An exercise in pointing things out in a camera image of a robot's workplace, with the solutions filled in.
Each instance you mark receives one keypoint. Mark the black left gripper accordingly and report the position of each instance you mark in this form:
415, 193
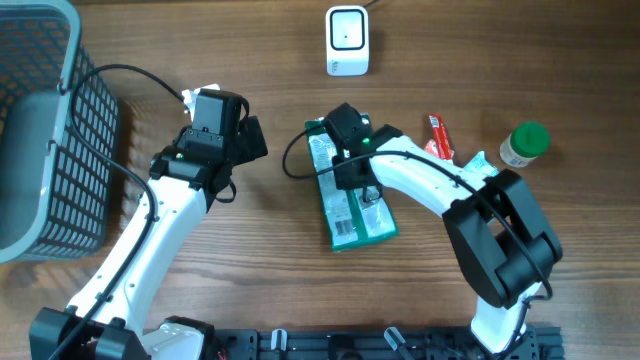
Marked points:
252, 144

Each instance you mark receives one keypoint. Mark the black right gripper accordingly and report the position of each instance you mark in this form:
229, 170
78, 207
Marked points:
344, 178

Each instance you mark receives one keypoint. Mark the green white packaged item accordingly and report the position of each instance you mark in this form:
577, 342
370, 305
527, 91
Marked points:
352, 222

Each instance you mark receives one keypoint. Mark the red snack stick pack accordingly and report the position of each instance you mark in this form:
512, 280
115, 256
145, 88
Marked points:
441, 138

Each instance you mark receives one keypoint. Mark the teal tissue pack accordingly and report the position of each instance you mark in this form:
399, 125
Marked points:
479, 164

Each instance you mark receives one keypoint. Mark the green lid jar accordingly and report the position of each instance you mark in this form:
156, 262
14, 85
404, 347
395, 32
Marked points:
523, 145

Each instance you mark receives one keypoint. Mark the orange small snack box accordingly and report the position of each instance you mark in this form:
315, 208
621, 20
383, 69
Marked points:
432, 148

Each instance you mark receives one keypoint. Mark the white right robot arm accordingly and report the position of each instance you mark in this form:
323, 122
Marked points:
504, 244

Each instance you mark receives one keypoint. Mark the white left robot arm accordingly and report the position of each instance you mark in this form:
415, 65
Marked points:
105, 320

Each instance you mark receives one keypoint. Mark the white barcode scanner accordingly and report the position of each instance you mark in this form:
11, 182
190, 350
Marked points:
347, 40

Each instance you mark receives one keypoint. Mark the grey plastic shopping basket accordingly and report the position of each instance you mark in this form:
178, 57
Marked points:
55, 193

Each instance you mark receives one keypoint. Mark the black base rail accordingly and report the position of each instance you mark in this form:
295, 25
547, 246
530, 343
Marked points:
447, 343

